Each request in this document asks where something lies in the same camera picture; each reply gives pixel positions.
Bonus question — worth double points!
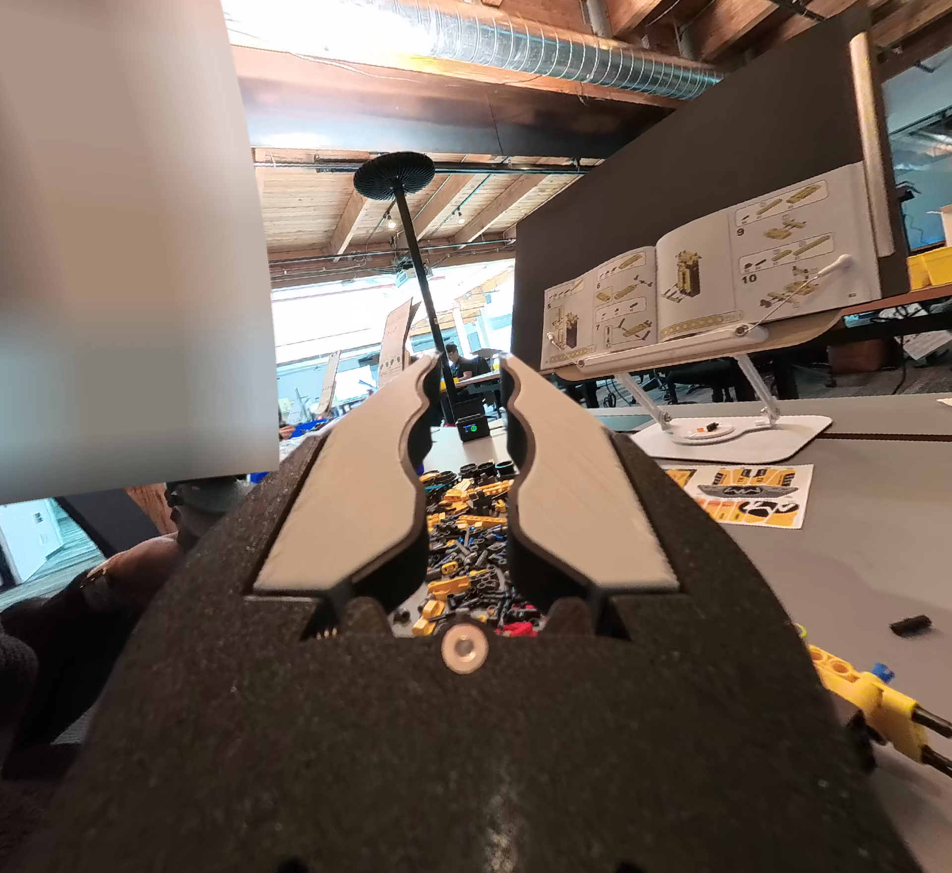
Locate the black pole with round top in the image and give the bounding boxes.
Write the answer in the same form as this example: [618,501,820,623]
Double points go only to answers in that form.
[353,152,466,422]

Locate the person's left hand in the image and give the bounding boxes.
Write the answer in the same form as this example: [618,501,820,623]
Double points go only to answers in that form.
[80,532,185,602]

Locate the yellow storage bin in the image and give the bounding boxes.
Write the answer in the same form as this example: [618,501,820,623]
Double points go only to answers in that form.
[906,247,952,291]

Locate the yellow black toy assembly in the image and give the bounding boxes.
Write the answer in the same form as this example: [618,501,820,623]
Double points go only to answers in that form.
[794,624,952,779]

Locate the sticker sheet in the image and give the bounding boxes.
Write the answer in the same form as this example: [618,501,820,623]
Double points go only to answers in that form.
[660,463,814,530]

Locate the silver air duct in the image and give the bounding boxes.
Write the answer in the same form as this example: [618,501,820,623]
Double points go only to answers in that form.
[208,0,726,104]

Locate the person's left forearm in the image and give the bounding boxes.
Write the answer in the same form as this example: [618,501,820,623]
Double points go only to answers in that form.
[0,576,150,755]

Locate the building instruction booklet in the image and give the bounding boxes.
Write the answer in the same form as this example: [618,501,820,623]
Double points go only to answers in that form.
[541,163,884,372]

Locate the pile of toy building parts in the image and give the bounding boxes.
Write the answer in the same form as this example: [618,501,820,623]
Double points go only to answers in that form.
[393,460,547,640]

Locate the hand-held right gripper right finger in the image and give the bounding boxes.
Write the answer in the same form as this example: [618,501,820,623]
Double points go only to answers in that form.
[500,354,683,617]

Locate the white book stand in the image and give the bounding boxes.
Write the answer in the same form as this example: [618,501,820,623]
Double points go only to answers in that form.
[546,254,854,465]

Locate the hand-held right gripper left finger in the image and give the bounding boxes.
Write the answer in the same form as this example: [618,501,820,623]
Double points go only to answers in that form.
[251,351,443,614]

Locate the black desk divider panel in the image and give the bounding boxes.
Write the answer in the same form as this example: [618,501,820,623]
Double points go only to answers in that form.
[513,9,912,398]

